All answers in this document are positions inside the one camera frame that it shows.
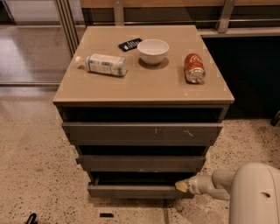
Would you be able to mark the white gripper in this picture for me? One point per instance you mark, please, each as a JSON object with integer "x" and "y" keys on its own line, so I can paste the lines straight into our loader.
{"x": 194, "y": 185}

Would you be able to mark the grey drawer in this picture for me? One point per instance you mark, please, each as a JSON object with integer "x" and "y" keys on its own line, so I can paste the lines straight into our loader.
{"x": 142, "y": 134}
{"x": 101, "y": 163}
{"x": 137, "y": 185}

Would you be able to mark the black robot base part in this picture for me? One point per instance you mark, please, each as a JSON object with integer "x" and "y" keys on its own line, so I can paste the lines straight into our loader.
{"x": 275, "y": 120}

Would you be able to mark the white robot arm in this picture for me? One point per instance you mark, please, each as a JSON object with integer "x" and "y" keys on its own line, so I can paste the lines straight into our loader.
{"x": 253, "y": 192}

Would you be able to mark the grey drawer cabinet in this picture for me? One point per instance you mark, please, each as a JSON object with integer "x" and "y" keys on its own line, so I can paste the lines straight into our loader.
{"x": 147, "y": 93}

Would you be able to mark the red soda can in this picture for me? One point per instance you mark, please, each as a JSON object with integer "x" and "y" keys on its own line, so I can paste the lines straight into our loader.
{"x": 194, "y": 69}

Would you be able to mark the clear plastic water bottle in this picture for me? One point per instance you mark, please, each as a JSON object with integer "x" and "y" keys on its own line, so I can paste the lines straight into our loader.
{"x": 103, "y": 64}

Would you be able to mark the white ceramic bowl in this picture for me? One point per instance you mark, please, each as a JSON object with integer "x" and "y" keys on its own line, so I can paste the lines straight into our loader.
{"x": 152, "y": 51}

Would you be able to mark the black snack packet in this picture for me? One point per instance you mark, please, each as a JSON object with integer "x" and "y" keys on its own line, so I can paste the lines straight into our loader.
{"x": 130, "y": 44}

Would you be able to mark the black object floor corner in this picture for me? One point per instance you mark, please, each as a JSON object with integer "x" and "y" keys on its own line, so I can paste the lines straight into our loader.
{"x": 32, "y": 219}

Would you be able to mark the metal railing frame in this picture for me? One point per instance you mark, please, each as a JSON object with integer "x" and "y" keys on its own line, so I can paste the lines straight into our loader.
{"x": 213, "y": 18}

